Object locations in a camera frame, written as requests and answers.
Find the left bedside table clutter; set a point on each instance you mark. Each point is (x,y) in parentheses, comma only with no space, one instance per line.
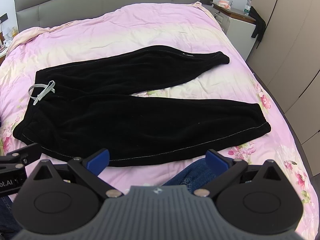
(7,36)

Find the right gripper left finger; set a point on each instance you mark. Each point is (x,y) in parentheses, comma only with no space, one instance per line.
(63,197)

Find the black garment on cabinet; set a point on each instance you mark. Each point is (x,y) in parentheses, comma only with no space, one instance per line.
(260,24)

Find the clear plastic water bottle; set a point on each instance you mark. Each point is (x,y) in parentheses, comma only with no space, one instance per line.
(247,7)

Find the tissue pack on cabinet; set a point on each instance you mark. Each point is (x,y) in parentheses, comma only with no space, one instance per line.
(227,4)

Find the white bedside cabinet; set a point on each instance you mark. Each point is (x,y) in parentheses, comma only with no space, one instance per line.
(238,27)

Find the black velvet pants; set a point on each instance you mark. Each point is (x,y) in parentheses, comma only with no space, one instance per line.
(79,108)

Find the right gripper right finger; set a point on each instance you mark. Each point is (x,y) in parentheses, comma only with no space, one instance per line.
(252,198)

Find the blue jeans leg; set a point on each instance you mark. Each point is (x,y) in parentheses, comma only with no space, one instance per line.
(194,176)

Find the black wall switch panel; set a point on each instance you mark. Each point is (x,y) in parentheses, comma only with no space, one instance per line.
(3,18)

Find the beige wardrobe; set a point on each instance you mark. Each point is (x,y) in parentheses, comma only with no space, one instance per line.
(287,61)

